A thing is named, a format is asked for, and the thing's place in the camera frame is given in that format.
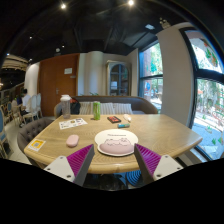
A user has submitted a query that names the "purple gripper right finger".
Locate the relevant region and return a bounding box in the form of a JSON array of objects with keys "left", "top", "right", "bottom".
[{"left": 134, "top": 144, "right": 182, "bottom": 184}]

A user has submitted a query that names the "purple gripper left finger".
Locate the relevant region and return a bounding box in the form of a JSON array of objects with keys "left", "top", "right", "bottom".
[{"left": 45, "top": 144, "right": 95, "bottom": 186}]

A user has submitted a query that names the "pink computer mouse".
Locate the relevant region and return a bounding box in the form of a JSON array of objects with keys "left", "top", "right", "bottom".
[{"left": 66, "top": 135, "right": 79, "bottom": 147}]

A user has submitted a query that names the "round cat mouse pad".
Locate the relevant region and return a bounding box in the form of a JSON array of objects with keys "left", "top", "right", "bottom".
[{"left": 95, "top": 129, "right": 138, "bottom": 157}]

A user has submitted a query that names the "paper menu sheet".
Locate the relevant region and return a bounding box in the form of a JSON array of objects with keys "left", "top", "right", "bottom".
[{"left": 59, "top": 118, "right": 87, "bottom": 130}]

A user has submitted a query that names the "teal marker pen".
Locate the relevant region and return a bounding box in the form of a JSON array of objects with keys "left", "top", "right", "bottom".
[{"left": 117, "top": 124, "right": 130, "bottom": 128}]

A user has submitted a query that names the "white small object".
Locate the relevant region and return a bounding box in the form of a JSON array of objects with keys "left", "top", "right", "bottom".
[{"left": 123, "top": 114, "right": 131, "bottom": 122}]

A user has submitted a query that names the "grey tufted armchair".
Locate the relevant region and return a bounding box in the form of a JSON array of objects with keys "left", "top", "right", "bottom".
[{"left": 17, "top": 118, "right": 52, "bottom": 155}]

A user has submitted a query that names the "striped cushion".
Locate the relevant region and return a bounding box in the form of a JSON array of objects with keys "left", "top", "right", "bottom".
[{"left": 80, "top": 102, "right": 133, "bottom": 115}]

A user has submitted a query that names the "black backpack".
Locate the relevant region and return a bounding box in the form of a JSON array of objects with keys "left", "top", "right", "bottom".
[{"left": 70, "top": 98, "right": 81, "bottom": 115}]

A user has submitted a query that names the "brown leather sofa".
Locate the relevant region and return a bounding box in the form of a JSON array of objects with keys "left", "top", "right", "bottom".
[{"left": 73, "top": 95, "right": 158, "bottom": 114}]

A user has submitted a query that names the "green bottle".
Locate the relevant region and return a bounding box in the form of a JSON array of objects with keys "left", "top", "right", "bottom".
[{"left": 93, "top": 101, "right": 101, "bottom": 120}]

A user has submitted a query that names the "clear shaker bottle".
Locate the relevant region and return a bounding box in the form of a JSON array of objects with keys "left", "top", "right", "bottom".
[{"left": 60, "top": 95, "right": 71, "bottom": 119}]

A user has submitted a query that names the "white chair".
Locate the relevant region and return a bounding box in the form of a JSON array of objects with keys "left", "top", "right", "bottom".
[{"left": 23, "top": 94, "right": 42, "bottom": 122}]

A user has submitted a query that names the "wooden door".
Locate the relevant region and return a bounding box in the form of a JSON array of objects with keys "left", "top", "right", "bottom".
[{"left": 38, "top": 54, "right": 79, "bottom": 116}]

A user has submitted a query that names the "arched glass cabinet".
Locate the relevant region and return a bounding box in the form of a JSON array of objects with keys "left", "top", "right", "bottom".
[{"left": 107, "top": 60, "right": 131, "bottom": 96}]

